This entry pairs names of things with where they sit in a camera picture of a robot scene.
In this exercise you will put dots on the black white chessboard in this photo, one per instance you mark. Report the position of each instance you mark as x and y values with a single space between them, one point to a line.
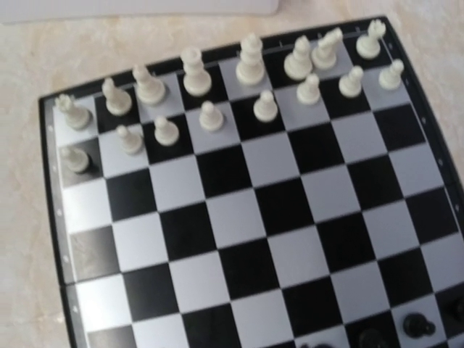
331 219

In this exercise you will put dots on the white plastic compartment tray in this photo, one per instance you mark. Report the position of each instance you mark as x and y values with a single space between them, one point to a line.
31 11

